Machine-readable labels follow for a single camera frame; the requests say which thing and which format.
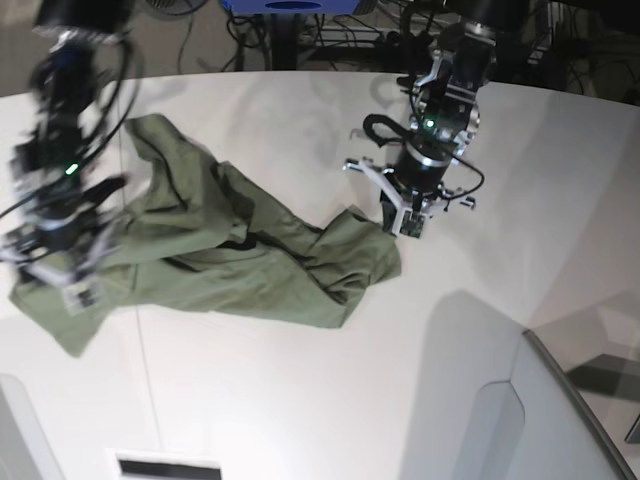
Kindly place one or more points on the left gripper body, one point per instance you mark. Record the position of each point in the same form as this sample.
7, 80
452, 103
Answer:
419, 170

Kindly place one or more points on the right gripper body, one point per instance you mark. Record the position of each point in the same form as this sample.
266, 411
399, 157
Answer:
61, 223

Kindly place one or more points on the green t-shirt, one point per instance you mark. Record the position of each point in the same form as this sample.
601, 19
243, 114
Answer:
204, 238

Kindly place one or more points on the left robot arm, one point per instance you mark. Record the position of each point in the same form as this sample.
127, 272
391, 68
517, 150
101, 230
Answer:
443, 107

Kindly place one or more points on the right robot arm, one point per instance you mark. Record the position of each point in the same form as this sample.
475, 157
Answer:
76, 88

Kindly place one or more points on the black power strip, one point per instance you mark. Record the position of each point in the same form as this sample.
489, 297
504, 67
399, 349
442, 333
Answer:
336, 36

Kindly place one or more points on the white label plate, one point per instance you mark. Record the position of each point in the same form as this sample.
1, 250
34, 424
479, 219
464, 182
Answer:
138, 464

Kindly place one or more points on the black table leg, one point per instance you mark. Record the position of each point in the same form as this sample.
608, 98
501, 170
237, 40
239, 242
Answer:
284, 32

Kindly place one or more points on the blue box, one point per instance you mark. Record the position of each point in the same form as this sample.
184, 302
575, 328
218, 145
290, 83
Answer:
246, 7

